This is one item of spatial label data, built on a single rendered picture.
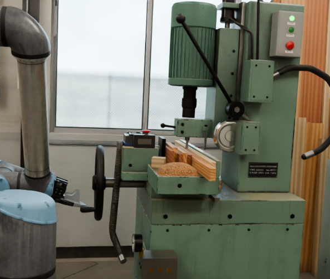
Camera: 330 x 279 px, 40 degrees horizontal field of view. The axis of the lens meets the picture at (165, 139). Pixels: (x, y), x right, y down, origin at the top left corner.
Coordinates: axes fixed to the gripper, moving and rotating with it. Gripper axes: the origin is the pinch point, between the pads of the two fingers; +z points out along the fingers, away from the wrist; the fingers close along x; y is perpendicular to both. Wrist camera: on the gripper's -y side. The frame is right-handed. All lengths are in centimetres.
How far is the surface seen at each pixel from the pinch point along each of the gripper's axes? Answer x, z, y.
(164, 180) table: -35.1, 18.1, 26.5
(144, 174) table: -14.1, 15.7, 22.9
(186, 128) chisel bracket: -7, 26, 44
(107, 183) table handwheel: -6.0, 5.3, 13.3
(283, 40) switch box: -20, 43, 87
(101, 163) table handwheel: -15.0, -0.8, 21.1
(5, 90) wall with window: 121, -59, 21
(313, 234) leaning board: 88, 158, 8
